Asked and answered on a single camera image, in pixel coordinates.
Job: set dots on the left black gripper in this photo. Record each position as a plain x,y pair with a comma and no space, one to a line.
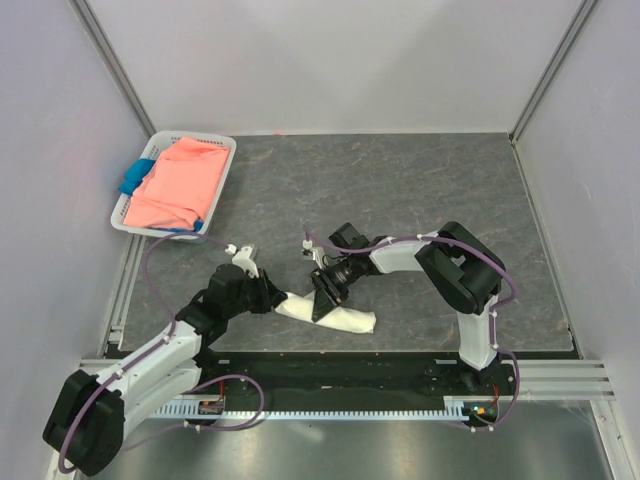
269,295

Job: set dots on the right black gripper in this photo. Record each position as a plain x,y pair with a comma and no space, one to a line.
323,303

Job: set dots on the white cloth napkin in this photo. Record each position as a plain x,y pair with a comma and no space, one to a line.
340,319

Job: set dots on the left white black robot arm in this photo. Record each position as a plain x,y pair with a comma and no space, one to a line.
94,413

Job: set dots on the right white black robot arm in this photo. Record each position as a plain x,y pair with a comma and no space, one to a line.
466,274

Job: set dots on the pink cloth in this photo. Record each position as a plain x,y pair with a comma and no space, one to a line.
179,190

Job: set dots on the blue cloth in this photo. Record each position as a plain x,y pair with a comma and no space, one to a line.
134,176

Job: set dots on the white plastic basket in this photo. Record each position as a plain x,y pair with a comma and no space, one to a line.
157,143

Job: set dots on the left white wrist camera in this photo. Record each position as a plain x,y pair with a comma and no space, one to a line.
244,258

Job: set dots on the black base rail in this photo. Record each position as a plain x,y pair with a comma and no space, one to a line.
361,379

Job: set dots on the white slotted cable duct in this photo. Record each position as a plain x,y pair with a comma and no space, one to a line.
192,409

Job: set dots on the left aluminium frame post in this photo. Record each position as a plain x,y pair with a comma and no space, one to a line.
92,26

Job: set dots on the aluminium frame post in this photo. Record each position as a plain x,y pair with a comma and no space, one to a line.
92,26
567,42

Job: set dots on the right aluminium frame post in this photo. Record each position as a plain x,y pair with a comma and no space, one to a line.
567,42

